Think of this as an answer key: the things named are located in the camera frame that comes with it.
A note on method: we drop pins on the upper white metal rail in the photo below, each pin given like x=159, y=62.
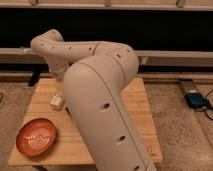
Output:
x=188, y=5

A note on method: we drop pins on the wooden table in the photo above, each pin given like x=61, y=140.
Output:
x=69, y=148

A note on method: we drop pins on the orange bowl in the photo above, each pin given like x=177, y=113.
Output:
x=36, y=137

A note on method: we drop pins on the white metal rail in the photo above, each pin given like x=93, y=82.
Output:
x=146, y=57
x=188, y=5

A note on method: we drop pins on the lower white metal rail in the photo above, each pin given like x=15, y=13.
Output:
x=146, y=57

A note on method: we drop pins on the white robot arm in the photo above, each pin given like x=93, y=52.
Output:
x=93, y=74

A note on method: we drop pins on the blue power box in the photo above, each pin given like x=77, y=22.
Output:
x=195, y=100

